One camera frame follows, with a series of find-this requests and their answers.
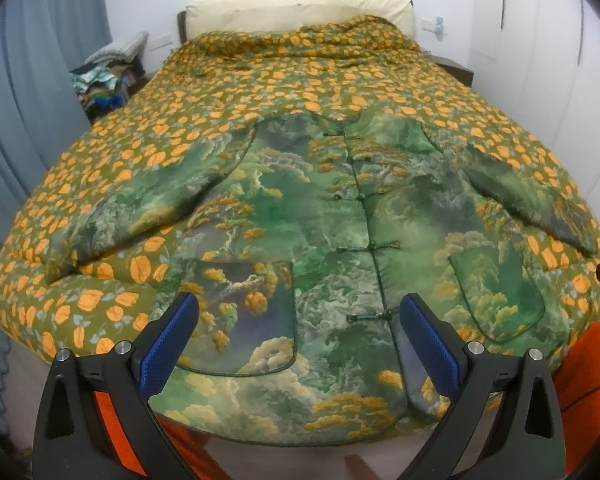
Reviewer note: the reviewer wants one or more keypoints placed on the green landscape print jacket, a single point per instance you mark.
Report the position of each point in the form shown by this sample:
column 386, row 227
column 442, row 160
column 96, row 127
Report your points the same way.
column 325, row 240

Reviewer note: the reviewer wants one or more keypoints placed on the white wall switch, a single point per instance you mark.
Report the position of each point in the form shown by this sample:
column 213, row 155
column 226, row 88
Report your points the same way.
column 160, row 42

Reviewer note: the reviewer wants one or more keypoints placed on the white wardrobe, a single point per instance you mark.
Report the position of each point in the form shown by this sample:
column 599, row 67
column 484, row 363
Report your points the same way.
column 545, row 50

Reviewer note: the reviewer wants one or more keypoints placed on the white wall outlet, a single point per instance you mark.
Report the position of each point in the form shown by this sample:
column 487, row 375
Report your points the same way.
column 434, row 25

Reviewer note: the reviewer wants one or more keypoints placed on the blue curtain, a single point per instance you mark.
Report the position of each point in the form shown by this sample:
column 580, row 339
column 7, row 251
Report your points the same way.
column 25, row 85

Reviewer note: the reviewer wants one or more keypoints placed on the pile of clothes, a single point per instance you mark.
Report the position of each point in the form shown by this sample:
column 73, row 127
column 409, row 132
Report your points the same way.
column 105, row 80

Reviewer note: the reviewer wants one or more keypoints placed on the person's orange clothing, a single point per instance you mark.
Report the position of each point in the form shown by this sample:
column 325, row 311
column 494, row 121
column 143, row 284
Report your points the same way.
column 592, row 355

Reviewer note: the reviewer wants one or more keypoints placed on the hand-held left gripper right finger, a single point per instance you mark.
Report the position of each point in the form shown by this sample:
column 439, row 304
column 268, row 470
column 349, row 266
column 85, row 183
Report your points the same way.
column 432, row 347

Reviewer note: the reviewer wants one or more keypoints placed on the dark wooden nightstand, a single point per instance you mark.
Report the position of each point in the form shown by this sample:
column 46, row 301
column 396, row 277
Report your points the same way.
column 455, row 67

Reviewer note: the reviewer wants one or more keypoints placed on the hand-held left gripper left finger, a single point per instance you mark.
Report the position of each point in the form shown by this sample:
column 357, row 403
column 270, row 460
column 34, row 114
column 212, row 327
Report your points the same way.
column 166, row 347

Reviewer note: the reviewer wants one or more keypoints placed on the cream padded headboard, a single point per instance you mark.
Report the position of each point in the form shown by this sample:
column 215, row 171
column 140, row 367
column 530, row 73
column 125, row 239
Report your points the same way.
column 290, row 10

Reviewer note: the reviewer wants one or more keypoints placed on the orange floral quilt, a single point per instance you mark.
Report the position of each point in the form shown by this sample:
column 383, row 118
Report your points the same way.
column 280, row 80

